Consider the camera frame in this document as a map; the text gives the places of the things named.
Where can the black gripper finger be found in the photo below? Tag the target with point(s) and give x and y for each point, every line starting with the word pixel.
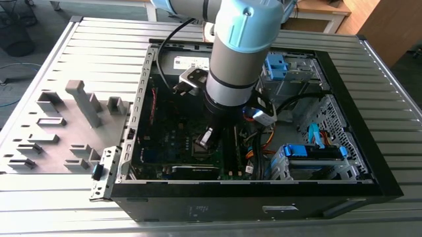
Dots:
pixel 209 134
pixel 201 143

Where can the silver CPU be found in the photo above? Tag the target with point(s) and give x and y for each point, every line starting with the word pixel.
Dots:
pixel 206 150

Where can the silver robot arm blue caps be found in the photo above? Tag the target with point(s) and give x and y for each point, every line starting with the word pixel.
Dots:
pixel 230 69

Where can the black RAM slot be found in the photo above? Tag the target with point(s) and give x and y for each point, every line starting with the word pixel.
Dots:
pixel 226 153
pixel 237 153

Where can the black graphics card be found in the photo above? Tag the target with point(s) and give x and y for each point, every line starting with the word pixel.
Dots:
pixel 194 170

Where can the dark green motherboard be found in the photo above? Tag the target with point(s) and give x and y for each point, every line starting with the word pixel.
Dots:
pixel 158 148

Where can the black open PC case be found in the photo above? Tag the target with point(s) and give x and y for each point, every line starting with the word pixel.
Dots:
pixel 225 197

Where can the grey power supply unit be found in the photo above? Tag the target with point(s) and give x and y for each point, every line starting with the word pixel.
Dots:
pixel 187 63

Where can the grey metal drive cage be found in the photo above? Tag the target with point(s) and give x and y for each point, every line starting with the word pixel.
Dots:
pixel 297 86

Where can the hard disk in blue carrier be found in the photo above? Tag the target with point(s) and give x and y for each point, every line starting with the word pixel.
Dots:
pixel 297 149

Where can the blue drive bay latch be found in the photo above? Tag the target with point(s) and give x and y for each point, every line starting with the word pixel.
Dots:
pixel 277 65

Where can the grey parts rack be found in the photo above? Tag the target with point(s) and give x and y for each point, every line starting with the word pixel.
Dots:
pixel 66 148

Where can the white framed wooden desk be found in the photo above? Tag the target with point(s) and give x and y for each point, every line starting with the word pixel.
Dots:
pixel 317 11

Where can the wooden cabinet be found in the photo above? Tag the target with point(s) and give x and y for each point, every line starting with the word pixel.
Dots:
pixel 389 29

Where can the black round bin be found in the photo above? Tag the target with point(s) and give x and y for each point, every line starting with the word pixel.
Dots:
pixel 19 47

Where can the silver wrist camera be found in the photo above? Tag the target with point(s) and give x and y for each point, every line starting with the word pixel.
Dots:
pixel 265 117

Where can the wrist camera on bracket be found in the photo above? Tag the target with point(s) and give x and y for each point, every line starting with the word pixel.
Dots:
pixel 194 76

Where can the grey hinged expansion bracket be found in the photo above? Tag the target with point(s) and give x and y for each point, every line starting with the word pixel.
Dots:
pixel 107 172

